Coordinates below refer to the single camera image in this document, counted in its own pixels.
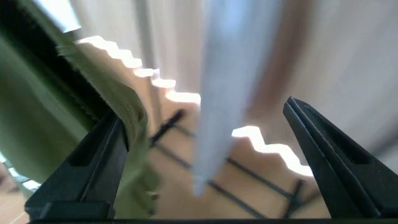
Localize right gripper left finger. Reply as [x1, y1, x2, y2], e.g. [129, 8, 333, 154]
[24, 110, 129, 220]

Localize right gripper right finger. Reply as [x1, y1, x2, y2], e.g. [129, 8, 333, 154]
[282, 96, 398, 218]

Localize green garment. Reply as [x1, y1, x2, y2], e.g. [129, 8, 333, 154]
[0, 0, 160, 219]

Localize pale grey shorts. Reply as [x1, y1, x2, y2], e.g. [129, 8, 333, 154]
[192, 0, 282, 197]

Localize white laundry basket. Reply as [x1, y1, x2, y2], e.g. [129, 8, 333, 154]
[0, 151, 42, 195]

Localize black clothes rack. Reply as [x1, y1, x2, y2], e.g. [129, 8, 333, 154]
[135, 0, 321, 219]

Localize beige curtain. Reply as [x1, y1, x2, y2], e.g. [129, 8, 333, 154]
[68, 0, 398, 175]

